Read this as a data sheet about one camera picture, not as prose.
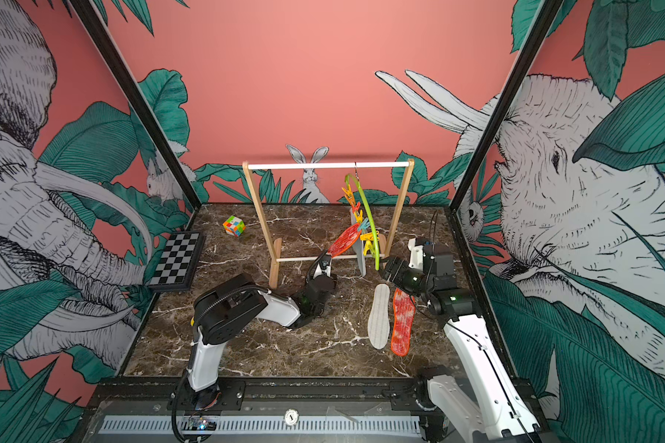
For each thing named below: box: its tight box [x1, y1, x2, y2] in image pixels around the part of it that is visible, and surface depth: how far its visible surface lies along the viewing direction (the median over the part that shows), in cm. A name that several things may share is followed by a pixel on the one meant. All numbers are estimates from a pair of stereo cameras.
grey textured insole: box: [367, 284, 391, 350], surface depth 90 cm
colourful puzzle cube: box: [222, 215, 247, 238], surface depth 110 cm
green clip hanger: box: [341, 161, 380, 272], surface depth 76 cm
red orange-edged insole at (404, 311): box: [390, 287, 417, 358], surface depth 90 cm
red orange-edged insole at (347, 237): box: [327, 223, 363, 258], surface depth 85 cm
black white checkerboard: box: [147, 230, 207, 291], surface depth 100 cm
